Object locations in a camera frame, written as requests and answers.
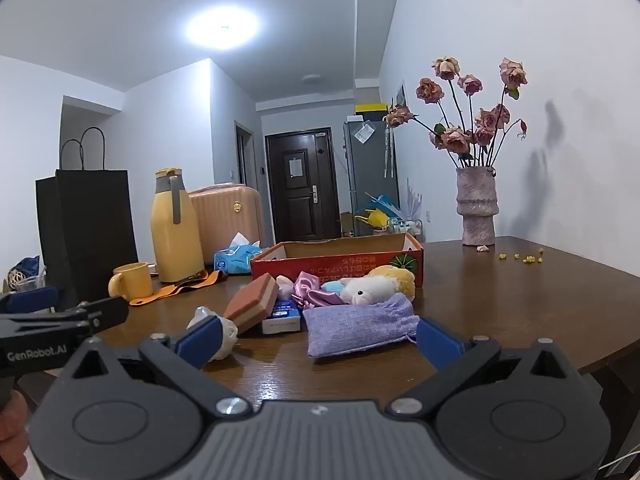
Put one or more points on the orange pink sponge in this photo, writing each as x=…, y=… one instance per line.
x=252, y=302

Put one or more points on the blue tissue pack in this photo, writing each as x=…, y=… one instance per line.
x=235, y=259

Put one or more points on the clear squishy toy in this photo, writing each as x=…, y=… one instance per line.
x=227, y=335

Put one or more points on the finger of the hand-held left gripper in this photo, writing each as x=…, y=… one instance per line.
x=107, y=312
x=32, y=301

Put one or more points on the small ceiling lamp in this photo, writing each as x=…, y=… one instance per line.
x=311, y=78

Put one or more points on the yellow watering can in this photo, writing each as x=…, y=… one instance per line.
x=374, y=218

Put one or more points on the light blue plush toy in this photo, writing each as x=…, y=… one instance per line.
x=332, y=287

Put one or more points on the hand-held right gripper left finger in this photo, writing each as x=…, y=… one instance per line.
x=200, y=341

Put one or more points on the white yellow lamb plush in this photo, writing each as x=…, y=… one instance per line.
x=372, y=287

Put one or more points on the hanging umbrella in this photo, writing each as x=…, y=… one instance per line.
x=389, y=150

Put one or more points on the blue white card box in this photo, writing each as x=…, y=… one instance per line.
x=281, y=321

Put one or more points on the yellow mug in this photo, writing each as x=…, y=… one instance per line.
x=132, y=280

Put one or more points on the person's left hand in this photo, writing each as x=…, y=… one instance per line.
x=12, y=435

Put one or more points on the pink suitcase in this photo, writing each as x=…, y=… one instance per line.
x=230, y=215

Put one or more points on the yellow box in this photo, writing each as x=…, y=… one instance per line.
x=371, y=108

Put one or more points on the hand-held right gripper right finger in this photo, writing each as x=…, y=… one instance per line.
x=440, y=342

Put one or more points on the grey refrigerator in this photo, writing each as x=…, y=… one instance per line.
x=365, y=170

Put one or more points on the red cardboard box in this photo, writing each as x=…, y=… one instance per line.
x=330, y=265

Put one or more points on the yellow thermos jug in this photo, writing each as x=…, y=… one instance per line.
x=175, y=245

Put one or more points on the blue cloth bundle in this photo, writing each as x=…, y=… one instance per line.
x=27, y=270

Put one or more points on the dried pink roses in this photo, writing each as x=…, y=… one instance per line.
x=455, y=140

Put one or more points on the dark wooden door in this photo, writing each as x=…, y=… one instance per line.
x=300, y=200

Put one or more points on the pink satin scrunchie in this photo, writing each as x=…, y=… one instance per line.
x=315, y=290

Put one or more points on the white paper note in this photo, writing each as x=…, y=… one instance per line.
x=364, y=132

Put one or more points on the grey pink ceramic vase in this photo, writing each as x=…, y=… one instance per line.
x=477, y=210

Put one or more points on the round ceiling light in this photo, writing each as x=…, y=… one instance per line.
x=222, y=27

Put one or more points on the scattered yellow crumbs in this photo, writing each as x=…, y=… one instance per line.
x=526, y=259

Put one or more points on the pale pink plush piece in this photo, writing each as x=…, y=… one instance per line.
x=285, y=287

